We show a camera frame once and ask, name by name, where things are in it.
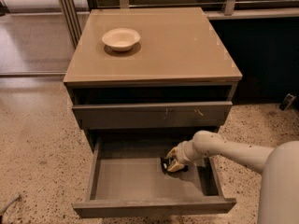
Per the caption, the small metal floor bracket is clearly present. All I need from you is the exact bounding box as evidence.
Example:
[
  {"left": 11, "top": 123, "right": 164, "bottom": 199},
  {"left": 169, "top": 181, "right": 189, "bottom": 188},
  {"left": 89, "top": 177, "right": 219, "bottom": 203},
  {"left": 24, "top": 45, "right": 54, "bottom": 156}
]
[{"left": 279, "top": 93, "right": 296, "bottom": 111}]

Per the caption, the grey drawer cabinet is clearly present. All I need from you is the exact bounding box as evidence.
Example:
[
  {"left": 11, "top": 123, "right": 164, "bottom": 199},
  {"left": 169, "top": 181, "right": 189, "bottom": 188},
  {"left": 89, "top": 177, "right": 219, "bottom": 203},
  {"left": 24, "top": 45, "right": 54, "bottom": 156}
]
[{"left": 63, "top": 7, "right": 243, "bottom": 152}]

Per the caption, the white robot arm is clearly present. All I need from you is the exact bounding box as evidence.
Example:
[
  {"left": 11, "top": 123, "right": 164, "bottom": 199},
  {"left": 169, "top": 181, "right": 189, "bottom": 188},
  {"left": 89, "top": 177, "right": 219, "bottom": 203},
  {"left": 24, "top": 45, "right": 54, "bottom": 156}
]
[{"left": 166, "top": 131, "right": 299, "bottom": 224}]

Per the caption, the metal frame post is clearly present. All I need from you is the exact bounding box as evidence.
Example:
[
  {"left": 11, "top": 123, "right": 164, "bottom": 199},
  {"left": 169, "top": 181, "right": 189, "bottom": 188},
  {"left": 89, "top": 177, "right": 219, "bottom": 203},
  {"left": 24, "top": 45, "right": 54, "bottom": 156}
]
[{"left": 58, "top": 0, "right": 81, "bottom": 49}]

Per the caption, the white ceramic bowl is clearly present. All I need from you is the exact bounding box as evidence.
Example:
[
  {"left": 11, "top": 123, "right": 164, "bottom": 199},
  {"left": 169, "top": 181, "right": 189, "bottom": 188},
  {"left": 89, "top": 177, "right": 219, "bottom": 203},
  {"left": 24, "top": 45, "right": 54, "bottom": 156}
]
[{"left": 102, "top": 28, "right": 141, "bottom": 52}]

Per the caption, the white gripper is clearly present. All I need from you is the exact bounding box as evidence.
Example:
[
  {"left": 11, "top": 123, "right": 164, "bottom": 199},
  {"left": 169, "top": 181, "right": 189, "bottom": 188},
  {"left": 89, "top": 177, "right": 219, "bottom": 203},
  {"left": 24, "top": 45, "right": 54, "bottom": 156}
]
[{"left": 165, "top": 140, "right": 197, "bottom": 173}]

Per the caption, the grey floor cable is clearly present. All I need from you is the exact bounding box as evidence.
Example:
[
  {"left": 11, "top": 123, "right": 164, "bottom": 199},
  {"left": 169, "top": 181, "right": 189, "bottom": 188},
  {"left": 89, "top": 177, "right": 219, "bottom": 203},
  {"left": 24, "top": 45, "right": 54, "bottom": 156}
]
[{"left": 0, "top": 193, "right": 22, "bottom": 224}]

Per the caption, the grey shelf rail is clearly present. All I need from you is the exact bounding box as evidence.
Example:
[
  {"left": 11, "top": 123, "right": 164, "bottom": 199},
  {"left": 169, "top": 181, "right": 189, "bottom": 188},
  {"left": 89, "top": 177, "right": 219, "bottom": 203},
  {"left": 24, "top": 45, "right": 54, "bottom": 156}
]
[{"left": 83, "top": 0, "right": 299, "bottom": 21}]

